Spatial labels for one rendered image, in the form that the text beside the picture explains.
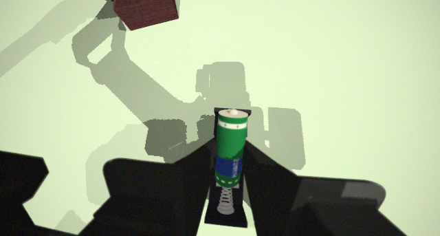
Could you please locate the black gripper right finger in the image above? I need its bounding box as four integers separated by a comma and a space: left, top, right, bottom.
242, 140, 386, 236

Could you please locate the green cylindrical battery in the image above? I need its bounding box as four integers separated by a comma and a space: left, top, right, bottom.
214, 109, 248, 188

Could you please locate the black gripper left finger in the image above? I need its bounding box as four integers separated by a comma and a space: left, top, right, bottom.
102, 137, 217, 236

